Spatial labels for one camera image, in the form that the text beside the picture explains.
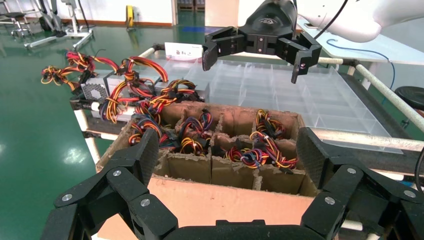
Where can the white wheeled equipment frame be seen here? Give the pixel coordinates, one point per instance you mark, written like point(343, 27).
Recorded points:
point(56, 23)

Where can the yellow standing object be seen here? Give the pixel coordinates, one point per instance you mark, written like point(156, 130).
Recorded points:
point(129, 15)

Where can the black round stool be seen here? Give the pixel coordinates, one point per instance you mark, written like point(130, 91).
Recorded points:
point(410, 97)

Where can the black seat metal chair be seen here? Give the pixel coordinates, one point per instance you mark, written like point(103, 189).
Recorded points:
point(15, 16)

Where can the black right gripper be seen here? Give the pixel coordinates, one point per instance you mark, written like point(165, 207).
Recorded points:
point(268, 23)

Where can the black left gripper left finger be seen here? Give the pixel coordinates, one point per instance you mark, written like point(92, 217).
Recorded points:
point(126, 185)

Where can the divided brown cardboard box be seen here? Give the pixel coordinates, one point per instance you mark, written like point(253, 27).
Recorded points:
point(215, 205)

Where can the white label card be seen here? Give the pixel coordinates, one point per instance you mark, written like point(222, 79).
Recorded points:
point(184, 51)

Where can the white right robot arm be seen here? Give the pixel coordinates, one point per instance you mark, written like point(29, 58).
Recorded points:
point(364, 16)

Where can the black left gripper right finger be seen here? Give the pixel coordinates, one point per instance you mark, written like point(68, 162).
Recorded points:
point(344, 185)

